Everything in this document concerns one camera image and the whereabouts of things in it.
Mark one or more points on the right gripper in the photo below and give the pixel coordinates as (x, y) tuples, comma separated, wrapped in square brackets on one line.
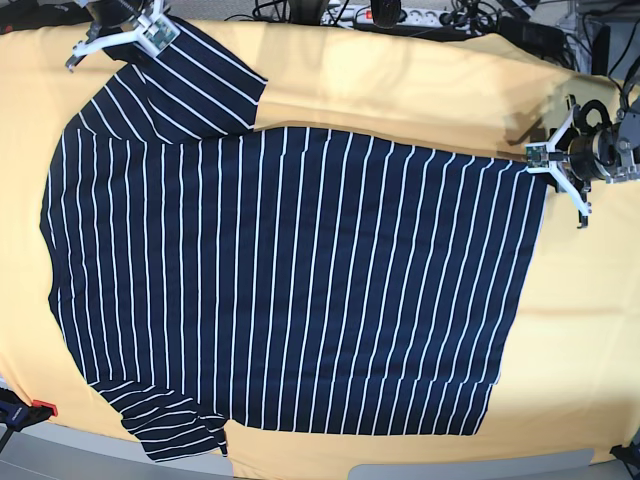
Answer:
[(116, 12)]

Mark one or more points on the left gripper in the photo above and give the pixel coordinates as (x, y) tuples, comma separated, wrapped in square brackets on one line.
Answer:
[(603, 150)]

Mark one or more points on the navy white striped T-shirt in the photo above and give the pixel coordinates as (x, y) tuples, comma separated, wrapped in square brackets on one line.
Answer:
[(292, 279)]

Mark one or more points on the black power adapter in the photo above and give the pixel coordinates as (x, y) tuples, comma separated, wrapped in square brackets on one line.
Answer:
[(532, 37)]

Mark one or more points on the yellow table cloth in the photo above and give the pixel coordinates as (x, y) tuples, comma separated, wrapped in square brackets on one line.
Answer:
[(570, 371)]

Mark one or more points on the white power strip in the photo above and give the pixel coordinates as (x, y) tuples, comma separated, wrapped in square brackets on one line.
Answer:
[(362, 15)]

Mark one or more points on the black clamp right corner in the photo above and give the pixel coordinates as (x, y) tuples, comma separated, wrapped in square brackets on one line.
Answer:
[(629, 456)]

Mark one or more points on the red black clamp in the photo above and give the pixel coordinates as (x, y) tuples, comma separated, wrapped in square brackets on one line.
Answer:
[(17, 415)]

